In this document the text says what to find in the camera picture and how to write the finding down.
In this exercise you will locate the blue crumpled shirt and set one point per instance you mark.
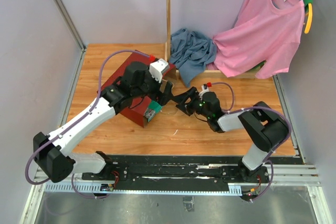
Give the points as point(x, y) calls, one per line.
point(191, 52)

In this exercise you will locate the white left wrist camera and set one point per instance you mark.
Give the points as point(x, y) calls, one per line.
point(158, 68)

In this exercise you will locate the aluminium corner post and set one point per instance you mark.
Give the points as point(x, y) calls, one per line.
point(70, 24)

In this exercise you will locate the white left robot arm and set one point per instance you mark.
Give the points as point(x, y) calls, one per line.
point(54, 151)

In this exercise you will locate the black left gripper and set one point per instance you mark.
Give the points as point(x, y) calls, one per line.
point(162, 97)

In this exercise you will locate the pink t-shirt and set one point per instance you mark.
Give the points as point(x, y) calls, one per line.
point(266, 31)

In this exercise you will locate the wooden rack frame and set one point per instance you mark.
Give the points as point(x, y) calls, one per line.
point(207, 73)

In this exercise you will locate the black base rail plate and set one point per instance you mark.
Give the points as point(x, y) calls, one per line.
point(172, 174)

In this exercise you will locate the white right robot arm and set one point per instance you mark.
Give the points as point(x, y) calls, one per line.
point(267, 128)

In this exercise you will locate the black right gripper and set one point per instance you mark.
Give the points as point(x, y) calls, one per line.
point(186, 107)

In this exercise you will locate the red paper bag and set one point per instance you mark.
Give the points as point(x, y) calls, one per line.
point(122, 88)

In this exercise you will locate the green candy snack bag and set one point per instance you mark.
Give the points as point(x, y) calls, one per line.
point(152, 109)

